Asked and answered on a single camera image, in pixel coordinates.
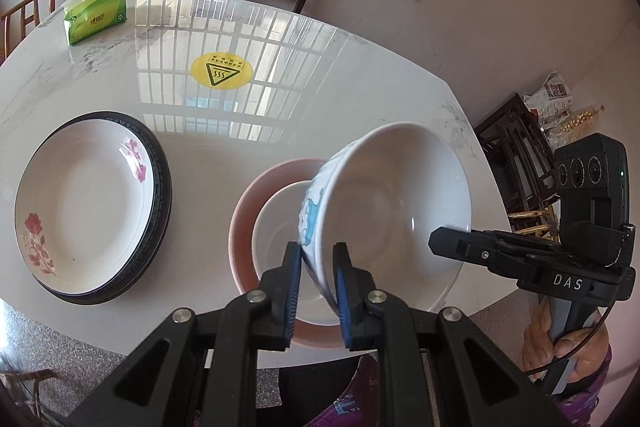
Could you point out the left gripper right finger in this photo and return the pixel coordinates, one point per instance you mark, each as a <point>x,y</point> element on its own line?
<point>435,368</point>

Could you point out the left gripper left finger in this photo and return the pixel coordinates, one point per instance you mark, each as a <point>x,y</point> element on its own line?
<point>200,369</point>

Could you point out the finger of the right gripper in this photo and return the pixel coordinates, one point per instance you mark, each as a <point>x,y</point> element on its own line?
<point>503,253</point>

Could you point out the large pink bowl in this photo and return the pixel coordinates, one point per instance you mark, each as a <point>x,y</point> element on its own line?
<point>243,220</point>

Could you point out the white bowl pink stripe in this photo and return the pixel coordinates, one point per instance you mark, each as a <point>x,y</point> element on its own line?
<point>275,227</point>

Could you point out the white bowl blue print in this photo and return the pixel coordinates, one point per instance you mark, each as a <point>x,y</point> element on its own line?
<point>382,196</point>

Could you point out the large blue patterned plate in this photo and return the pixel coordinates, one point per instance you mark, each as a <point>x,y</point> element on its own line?
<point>160,206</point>

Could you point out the white floral shallow plate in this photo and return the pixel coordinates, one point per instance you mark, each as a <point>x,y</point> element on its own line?
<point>82,206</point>

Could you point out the person's right hand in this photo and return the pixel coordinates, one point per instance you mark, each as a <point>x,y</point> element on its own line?
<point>538,349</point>

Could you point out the dark wooden side cabinet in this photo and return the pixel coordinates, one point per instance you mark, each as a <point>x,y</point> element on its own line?
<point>521,160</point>

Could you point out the snack bags on cabinet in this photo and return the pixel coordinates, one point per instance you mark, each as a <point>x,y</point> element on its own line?
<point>552,105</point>

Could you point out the wooden chair lower left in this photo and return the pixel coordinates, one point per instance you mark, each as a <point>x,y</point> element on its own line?
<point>23,388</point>

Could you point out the yellow warning sticker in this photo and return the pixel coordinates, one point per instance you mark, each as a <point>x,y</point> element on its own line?
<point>222,71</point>

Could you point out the green tissue pack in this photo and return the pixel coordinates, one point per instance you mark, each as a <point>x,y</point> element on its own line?
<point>85,18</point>

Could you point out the light wooden chair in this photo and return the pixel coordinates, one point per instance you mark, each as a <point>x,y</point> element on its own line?
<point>20,19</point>

